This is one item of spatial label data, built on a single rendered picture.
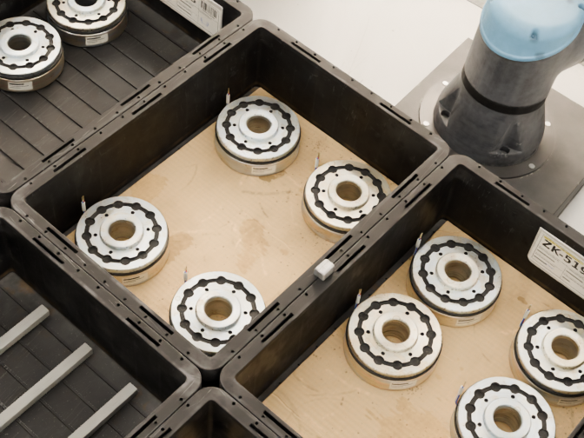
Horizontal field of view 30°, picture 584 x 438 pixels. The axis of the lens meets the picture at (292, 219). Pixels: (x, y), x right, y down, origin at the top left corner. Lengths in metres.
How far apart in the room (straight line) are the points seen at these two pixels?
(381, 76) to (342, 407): 0.62
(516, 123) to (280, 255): 0.38
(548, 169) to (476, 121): 0.13
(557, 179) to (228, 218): 0.47
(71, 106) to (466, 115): 0.51
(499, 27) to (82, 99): 0.52
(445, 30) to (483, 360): 0.66
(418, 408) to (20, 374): 0.42
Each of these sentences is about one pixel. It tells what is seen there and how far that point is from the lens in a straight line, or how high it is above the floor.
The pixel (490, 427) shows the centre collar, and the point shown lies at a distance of 1.13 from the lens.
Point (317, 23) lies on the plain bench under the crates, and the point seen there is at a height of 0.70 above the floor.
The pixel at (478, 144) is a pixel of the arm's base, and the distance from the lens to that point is 1.45.
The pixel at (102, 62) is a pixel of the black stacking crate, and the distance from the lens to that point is 1.43.
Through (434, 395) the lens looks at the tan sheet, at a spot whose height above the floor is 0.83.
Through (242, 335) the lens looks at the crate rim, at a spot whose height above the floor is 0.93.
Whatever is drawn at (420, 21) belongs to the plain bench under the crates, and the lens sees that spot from 1.71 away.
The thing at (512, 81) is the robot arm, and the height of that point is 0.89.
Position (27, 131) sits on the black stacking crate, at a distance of 1.36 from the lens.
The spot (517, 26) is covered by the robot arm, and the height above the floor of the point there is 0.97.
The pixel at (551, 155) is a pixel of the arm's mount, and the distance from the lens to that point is 1.52.
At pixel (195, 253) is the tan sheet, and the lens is 1.24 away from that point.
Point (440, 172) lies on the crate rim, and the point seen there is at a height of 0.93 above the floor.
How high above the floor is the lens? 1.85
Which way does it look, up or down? 54 degrees down
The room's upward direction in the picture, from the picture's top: 8 degrees clockwise
